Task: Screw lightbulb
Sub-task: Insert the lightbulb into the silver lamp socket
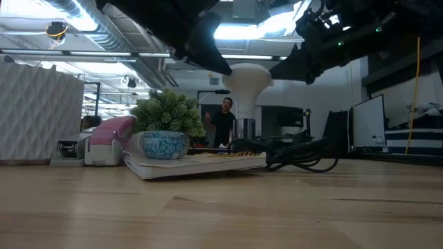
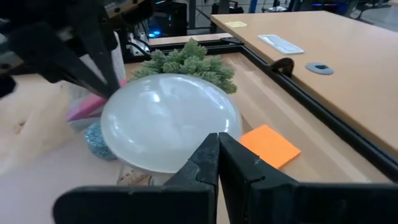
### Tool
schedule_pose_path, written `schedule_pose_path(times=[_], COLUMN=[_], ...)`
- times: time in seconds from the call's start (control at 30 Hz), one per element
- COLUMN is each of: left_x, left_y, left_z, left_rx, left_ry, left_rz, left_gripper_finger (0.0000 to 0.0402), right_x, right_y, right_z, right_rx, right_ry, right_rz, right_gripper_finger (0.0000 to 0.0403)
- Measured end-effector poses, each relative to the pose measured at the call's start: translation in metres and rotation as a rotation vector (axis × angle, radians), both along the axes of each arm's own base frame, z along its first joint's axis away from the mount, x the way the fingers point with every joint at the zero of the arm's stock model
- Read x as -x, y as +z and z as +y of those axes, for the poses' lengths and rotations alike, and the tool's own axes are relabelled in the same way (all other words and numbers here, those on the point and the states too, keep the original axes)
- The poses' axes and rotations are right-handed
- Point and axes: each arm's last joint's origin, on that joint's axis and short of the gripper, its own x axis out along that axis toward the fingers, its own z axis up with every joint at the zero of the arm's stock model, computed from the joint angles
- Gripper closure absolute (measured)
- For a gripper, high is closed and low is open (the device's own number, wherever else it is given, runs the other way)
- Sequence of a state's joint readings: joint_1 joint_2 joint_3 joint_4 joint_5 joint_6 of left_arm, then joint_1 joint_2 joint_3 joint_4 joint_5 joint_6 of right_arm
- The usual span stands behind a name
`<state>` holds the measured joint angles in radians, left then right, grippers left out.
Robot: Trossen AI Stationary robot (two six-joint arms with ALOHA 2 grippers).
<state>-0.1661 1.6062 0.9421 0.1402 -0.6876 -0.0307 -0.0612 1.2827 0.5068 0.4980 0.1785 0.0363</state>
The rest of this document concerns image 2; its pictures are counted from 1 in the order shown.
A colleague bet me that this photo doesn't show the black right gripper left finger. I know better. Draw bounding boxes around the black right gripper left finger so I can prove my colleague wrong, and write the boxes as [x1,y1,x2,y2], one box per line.
[52,133,220,224]

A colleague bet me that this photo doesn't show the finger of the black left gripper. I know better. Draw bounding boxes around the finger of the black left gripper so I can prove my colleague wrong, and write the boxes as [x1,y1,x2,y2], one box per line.
[79,24,121,93]
[9,23,114,100]

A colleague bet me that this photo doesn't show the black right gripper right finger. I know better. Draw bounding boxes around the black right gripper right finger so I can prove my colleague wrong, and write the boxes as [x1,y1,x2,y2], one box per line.
[218,132,398,224]

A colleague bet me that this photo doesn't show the white reflector lightbulb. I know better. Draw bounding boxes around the white reflector lightbulb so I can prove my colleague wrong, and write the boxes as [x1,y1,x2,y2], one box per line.
[100,73,243,174]

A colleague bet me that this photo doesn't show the white textured pen cup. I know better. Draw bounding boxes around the white textured pen cup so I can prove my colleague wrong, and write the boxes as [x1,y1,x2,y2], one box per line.
[67,32,127,100]

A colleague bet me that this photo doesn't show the orange sticky note pad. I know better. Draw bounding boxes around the orange sticky note pad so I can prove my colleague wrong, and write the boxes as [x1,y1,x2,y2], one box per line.
[239,124,302,170]

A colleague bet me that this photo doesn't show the green artificial potted plant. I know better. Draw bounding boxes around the green artificial potted plant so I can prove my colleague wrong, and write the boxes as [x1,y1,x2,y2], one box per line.
[130,37,238,95]

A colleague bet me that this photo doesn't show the yellow sticky note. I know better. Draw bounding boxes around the yellow sticky note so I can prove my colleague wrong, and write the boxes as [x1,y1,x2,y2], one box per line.
[224,21,248,29]

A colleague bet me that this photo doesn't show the beige desk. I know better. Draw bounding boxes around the beige desk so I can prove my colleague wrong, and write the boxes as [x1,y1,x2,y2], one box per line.
[210,11,398,159]

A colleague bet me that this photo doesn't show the white rectangular card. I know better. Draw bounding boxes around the white rectangular card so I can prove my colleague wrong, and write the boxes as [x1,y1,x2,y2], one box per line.
[257,34,305,55]

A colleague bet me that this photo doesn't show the black aluminium table frame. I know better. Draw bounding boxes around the black aluminium table frame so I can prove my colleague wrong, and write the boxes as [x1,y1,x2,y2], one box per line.
[124,36,398,183]

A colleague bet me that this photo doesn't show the black frame clamp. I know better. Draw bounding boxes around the black frame clamp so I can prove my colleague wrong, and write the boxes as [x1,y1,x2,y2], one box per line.
[269,57,295,78]

